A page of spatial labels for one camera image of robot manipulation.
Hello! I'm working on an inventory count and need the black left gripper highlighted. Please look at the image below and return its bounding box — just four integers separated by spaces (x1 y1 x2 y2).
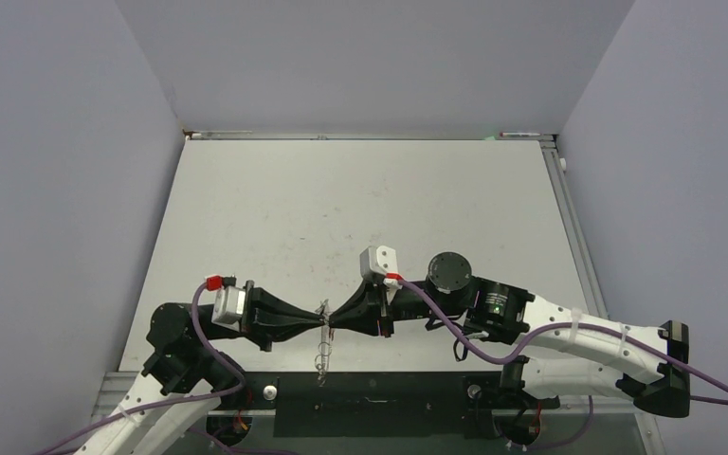
202 278 325 350

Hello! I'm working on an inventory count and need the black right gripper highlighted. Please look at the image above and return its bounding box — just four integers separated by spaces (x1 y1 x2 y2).
329 276 464 337

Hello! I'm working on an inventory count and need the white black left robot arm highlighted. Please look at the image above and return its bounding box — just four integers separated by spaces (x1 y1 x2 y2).
76 275 325 454

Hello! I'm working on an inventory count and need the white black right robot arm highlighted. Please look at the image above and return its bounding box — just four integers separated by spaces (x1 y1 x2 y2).
329 247 691 418

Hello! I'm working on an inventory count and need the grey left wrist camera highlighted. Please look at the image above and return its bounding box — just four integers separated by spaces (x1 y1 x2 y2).
206 275 246 329

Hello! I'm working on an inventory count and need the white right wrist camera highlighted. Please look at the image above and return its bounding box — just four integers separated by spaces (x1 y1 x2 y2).
359 246 399 283

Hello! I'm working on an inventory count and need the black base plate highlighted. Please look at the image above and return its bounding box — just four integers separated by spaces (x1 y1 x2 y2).
206 371 560 444

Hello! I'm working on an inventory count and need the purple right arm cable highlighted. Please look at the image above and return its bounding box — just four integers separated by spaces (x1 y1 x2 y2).
386 276 728 410

